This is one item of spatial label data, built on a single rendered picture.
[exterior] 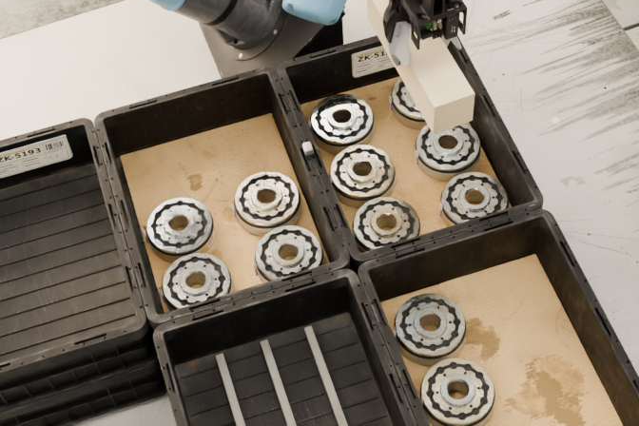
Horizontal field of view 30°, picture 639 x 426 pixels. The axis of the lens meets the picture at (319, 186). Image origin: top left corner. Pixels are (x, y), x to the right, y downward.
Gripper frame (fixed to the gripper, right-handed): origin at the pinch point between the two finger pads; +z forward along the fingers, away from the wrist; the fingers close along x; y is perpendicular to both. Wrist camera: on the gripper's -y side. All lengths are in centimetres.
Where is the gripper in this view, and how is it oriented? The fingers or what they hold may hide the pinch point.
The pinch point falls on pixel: (418, 48)
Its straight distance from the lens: 173.2
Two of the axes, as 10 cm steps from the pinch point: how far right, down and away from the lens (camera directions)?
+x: 9.3, -3.2, 1.7
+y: 3.6, 7.6, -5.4
